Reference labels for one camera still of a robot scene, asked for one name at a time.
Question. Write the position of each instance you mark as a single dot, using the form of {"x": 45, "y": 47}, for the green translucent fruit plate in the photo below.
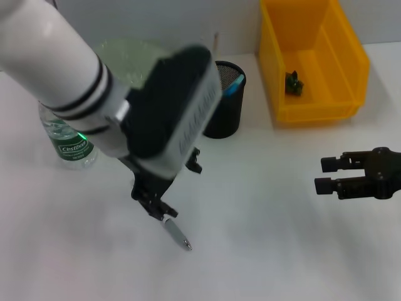
{"x": 131, "y": 59}

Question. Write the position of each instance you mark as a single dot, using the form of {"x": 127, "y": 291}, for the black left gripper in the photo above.
{"x": 150, "y": 185}

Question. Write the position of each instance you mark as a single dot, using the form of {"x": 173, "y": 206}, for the blue scissors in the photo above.
{"x": 233, "y": 87}

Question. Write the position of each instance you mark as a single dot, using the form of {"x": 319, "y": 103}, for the yellow plastic bin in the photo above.
{"x": 313, "y": 109}

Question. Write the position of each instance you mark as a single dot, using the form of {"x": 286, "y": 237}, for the clear water bottle green label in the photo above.
{"x": 73, "y": 150}

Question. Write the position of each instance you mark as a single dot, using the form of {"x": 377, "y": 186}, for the black mesh pen holder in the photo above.
{"x": 225, "y": 119}

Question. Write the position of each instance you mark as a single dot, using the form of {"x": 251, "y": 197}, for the transparent plastic ruler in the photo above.
{"x": 216, "y": 47}

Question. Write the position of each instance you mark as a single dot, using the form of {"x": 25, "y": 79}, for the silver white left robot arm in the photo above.
{"x": 56, "y": 62}

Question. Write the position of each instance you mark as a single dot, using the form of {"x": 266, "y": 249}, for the silver pen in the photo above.
{"x": 177, "y": 233}

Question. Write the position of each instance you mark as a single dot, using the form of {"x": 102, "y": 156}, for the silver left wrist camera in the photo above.
{"x": 178, "y": 109}

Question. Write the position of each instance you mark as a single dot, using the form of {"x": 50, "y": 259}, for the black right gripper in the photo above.
{"x": 387, "y": 175}

